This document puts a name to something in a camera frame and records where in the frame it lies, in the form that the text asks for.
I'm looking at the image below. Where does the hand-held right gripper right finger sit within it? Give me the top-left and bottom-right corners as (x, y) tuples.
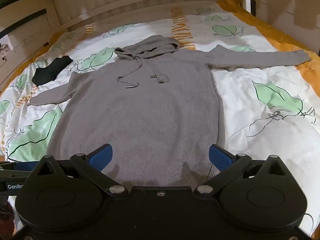
(194, 144), (290, 197)

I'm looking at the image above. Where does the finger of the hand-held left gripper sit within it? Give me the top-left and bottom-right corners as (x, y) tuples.
(0, 162), (42, 171)

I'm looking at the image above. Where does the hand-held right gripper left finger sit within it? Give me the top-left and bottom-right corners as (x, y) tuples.
(32, 144), (127, 197)

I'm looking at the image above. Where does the grey knit hoodie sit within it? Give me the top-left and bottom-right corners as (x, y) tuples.
(27, 35), (312, 188)

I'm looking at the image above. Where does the leaf-print white duvet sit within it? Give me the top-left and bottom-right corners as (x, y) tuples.
(0, 1), (320, 238)

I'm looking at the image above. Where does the black cloth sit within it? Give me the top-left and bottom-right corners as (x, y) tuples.
(32, 56), (73, 86)

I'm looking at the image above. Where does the black metal rail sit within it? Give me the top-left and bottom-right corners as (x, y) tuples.
(0, 0), (48, 38)

